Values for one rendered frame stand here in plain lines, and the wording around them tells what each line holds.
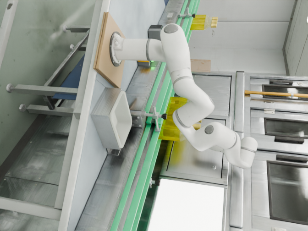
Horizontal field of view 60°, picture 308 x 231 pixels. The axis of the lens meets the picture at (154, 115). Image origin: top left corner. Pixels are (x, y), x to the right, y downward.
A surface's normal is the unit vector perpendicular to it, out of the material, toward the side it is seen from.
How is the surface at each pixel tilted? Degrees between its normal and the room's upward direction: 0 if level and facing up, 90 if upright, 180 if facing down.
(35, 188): 90
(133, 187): 90
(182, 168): 90
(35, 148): 90
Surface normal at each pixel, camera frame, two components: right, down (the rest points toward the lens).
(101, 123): -0.23, 0.70
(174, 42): -0.13, -0.53
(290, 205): -0.11, -0.70
